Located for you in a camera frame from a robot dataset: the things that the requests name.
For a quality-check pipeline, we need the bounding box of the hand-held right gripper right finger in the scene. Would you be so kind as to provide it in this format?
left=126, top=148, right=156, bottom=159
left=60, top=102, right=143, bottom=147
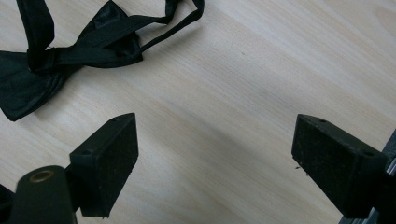
left=290, top=113, right=389, bottom=219

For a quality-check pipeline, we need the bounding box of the black bow tie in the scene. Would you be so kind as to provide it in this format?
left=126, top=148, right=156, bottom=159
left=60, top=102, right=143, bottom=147
left=0, top=0, right=205, bottom=122

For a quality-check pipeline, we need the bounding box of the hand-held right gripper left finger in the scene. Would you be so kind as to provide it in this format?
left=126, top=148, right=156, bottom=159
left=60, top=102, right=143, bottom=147
left=68, top=112, right=139, bottom=218

